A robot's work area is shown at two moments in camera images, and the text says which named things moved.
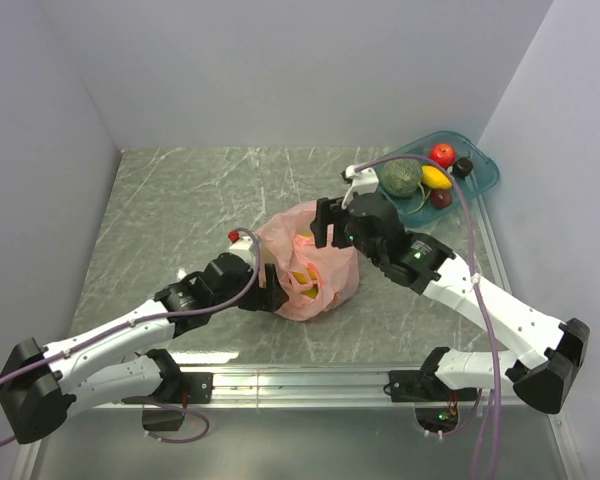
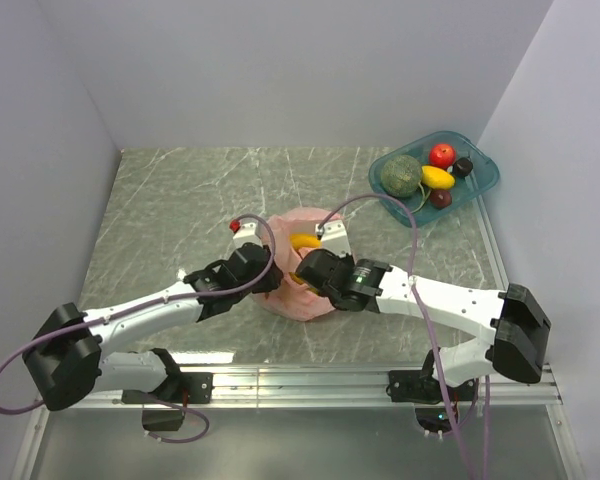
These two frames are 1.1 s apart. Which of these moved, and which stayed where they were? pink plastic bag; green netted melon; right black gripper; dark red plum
Moved: right black gripper
Stayed: pink plastic bag; dark red plum; green netted melon
